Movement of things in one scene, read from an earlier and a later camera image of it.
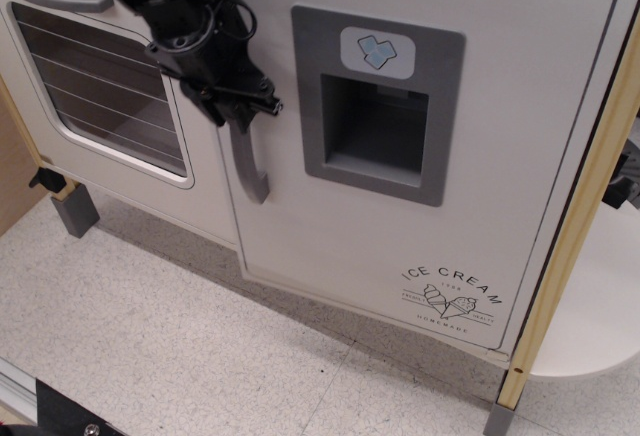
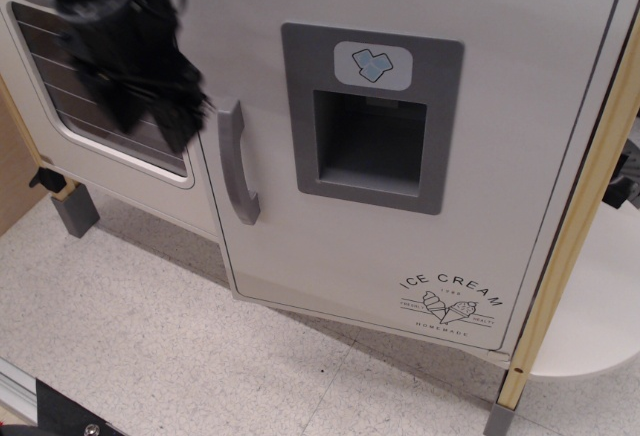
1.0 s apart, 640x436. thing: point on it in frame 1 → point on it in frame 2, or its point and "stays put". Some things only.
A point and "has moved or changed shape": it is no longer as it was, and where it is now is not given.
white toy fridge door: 427,104 has moved or changed shape
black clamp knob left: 50,179 stays put
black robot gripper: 219,72 → 141,43
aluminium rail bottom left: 18,391 stays put
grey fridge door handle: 256,182 → 245,200
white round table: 597,323 stays put
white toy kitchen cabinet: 441,119 stays put
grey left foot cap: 78,211 stays put
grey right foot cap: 499,421 stays put
